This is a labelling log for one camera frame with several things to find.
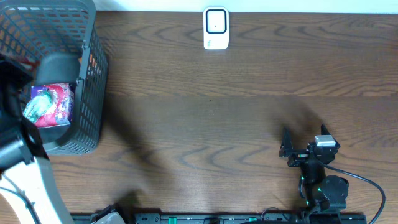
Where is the small orange box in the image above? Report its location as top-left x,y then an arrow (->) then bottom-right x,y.
85,54 -> 102,78

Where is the purple red tissue pack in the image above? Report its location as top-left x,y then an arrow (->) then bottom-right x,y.
31,83 -> 75,128

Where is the mint green snack packet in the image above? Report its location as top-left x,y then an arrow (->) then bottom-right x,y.
23,89 -> 53,123

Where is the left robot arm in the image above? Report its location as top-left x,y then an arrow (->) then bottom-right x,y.
1,55 -> 73,223

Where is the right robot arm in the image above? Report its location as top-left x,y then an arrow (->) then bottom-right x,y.
279,125 -> 349,223

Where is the grey plastic mesh basket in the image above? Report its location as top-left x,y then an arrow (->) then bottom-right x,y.
1,0 -> 108,155

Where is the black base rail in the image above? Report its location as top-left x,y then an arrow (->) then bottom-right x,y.
71,212 -> 368,224

